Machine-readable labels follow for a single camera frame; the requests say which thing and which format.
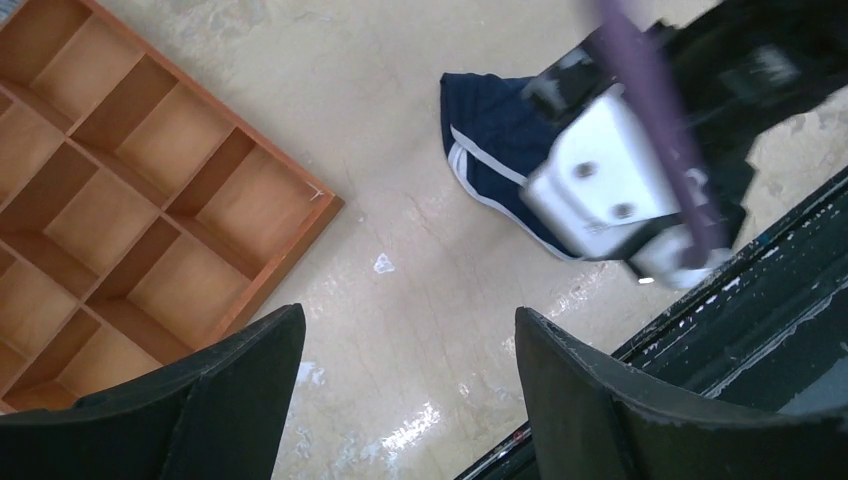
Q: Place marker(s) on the orange compartment tray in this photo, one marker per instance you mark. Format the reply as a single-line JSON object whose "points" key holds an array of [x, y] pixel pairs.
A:
{"points": [[142, 220]]}

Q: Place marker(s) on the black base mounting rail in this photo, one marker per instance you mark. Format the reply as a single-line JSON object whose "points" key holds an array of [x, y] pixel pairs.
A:
{"points": [[769, 331]]}

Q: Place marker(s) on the navy blue underwear white trim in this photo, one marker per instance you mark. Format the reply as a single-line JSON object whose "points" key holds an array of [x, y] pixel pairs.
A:
{"points": [[493, 140]]}

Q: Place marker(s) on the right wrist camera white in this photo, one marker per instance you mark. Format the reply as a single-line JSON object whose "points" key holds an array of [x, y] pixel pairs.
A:
{"points": [[603, 194]]}

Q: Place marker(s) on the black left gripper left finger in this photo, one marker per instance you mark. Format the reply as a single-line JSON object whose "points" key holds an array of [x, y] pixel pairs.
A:
{"points": [[218, 413]]}

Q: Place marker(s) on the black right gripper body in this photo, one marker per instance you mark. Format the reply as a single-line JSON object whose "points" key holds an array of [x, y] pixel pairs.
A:
{"points": [[704, 92]]}

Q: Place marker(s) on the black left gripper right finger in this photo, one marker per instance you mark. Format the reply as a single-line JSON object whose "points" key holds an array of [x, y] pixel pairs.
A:
{"points": [[595, 417]]}

